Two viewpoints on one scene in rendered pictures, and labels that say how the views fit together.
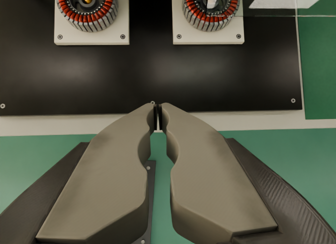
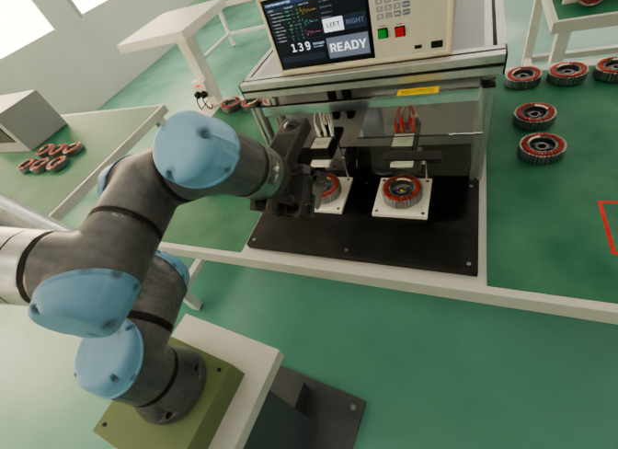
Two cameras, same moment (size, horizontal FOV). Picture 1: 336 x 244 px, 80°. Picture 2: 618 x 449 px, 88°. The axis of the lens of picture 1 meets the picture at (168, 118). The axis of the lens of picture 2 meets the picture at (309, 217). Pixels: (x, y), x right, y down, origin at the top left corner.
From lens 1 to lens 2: 0.55 m
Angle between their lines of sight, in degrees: 43
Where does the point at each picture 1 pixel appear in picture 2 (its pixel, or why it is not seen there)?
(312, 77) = (497, 252)
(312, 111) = (495, 280)
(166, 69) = (362, 230)
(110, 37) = (330, 208)
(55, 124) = (278, 257)
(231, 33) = (417, 211)
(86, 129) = (295, 262)
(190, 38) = (384, 212)
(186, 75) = (377, 235)
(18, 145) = not seen: hidden behind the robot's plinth
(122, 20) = (341, 200)
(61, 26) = not seen: hidden behind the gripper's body
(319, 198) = not seen: outside the picture
